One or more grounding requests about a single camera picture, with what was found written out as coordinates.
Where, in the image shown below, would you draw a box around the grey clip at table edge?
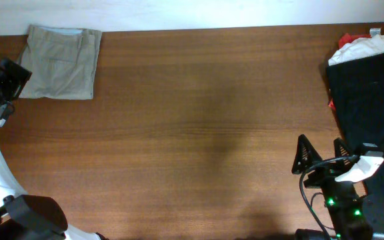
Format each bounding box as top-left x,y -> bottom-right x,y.
369,28 -> 381,37

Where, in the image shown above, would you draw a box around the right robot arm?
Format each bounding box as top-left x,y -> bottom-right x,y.
291,134 -> 384,240

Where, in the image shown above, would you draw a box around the black garment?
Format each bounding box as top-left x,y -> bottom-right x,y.
326,53 -> 384,233

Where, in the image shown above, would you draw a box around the khaki shorts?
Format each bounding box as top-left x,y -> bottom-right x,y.
17,25 -> 103,100

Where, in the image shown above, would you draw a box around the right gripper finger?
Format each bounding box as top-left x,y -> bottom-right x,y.
291,134 -> 322,175
333,138 -> 354,167

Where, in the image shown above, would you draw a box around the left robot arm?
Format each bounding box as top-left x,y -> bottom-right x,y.
0,58 -> 104,240

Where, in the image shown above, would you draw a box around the white garment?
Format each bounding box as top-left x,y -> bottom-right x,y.
328,35 -> 384,66

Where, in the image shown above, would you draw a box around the red garment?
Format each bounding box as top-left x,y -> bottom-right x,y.
338,33 -> 371,48

